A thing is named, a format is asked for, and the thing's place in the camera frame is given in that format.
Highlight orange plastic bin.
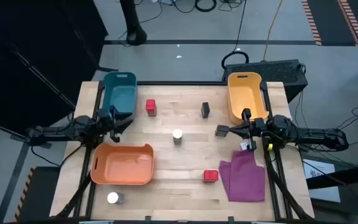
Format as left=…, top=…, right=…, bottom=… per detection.
left=89, top=142, right=155, bottom=186

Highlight teal plastic bin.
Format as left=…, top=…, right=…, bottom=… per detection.
left=102, top=72, right=138, bottom=121

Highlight black equipment stand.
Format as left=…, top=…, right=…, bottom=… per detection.
left=305, top=161, right=358, bottom=224

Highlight black coiled floor cables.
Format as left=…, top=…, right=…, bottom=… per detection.
left=152, top=0, right=249, bottom=14

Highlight red-lidded smoked paprika tin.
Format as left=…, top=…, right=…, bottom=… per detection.
left=145, top=98, right=158, bottom=118
left=202, top=169, right=220, bottom=184

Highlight black aluminium table frame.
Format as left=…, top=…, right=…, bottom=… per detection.
left=53, top=80, right=315, bottom=223

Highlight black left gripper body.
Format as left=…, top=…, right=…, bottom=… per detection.
left=99, top=105, right=121, bottom=144

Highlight dark grey block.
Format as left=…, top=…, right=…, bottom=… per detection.
left=200, top=101, right=211, bottom=119

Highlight black partition wall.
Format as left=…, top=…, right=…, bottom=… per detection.
left=0, top=0, right=109, bottom=138

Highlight yellow plastic bin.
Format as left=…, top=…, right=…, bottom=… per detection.
left=227, top=72, right=270, bottom=126

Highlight yellow floor cable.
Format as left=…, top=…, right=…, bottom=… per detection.
left=262, top=0, right=285, bottom=62

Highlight purple cloth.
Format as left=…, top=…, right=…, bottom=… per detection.
left=218, top=149, right=267, bottom=203

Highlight white paper sheet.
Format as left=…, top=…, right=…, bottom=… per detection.
left=303, top=158, right=342, bottom=203

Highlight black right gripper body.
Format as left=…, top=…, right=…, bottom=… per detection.
left=242, top=108, right=265, bottom=152

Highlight black looped floor cable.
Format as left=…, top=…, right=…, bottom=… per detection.
left=220, top=0, right=250, bottom=71

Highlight white-lidded spice jar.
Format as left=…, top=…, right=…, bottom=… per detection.
left=106, top=191, right=126, bottom=205
left=172, top=128, right=184, bottom=146

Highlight person's leg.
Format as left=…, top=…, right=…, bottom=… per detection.
left=119, top=0, right=148, bottom=47

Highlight black mat striped edges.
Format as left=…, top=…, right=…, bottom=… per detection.
left=301, top=0, right=358, bottom=48
left=13, top=166, right=62, bottom=223

